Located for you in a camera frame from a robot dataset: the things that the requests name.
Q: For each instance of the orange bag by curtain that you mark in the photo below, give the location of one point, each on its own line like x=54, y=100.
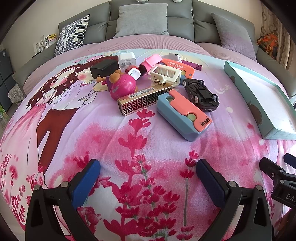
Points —
x=269, y=44

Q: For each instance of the grey sofa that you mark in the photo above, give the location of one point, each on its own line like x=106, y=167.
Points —
x=190, y=20

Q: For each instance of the black toy car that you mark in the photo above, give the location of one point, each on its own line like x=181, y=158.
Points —
x=200, y=95

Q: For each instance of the light grey pillow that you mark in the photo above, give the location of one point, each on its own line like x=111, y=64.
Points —
x=142, y=19

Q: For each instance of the cartoon printed blanket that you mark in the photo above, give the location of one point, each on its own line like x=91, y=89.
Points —
x=147, y=188

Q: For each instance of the patterned black white pillow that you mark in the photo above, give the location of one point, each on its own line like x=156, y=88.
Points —
x=72, y=35

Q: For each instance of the blue orange inaer box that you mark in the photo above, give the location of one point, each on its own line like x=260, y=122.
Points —
x=187, y=119

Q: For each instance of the white magazine rack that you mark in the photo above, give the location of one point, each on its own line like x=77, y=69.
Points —
x=44, y=43

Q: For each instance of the pink dog toy figure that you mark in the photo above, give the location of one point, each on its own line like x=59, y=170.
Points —
x=122, y=84

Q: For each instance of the orange blue small box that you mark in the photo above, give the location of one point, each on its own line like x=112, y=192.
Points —
x=187, y=70

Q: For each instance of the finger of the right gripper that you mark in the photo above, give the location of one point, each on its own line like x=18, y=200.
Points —
x=290, y=160
x=270, y=168

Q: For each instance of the gold patterned long box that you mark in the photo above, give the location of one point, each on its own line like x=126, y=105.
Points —
x=142, y=99

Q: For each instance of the dark grey cabinet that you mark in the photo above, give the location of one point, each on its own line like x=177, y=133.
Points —
x=7, y=81

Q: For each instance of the pink watch band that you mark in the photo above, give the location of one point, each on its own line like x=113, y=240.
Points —
x=149, y=63

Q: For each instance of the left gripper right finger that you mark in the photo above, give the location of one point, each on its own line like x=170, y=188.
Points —
x=254, y=222

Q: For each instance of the cream plastic clip holder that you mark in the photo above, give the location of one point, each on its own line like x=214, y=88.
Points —
x=162, y=74

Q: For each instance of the white power adapter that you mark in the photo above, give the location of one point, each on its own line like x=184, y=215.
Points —
x=126, y=59

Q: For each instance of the black small box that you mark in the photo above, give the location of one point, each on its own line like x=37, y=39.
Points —
x=104, y=68

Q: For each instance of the purple grey pillow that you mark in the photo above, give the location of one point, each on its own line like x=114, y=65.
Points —
x=234, y=37

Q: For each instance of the magenta cylinder lighter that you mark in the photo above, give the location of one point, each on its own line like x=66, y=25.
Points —
x=193, y=65

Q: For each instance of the beige patterned curtain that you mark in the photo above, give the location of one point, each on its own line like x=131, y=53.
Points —
x=285, y=45

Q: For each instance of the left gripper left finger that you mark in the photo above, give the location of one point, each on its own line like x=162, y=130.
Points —
x=42, y=222

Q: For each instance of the red white tube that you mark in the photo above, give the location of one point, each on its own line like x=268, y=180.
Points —
x=133, y=71

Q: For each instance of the white smart watch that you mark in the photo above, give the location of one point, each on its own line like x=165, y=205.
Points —
x=172, y=56

